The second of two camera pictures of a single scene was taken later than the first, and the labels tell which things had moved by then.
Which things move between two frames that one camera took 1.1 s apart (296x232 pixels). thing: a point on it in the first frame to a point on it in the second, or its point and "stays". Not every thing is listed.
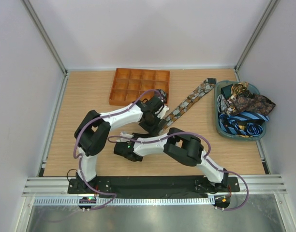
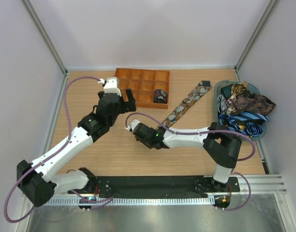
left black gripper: x=153 y=130 to x=131 y=100
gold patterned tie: x=237 y=88 stays
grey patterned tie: x=222 y=104 stays
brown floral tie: x=175 y=114 stays
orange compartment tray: x=129 y=84 stays
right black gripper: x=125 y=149 to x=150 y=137
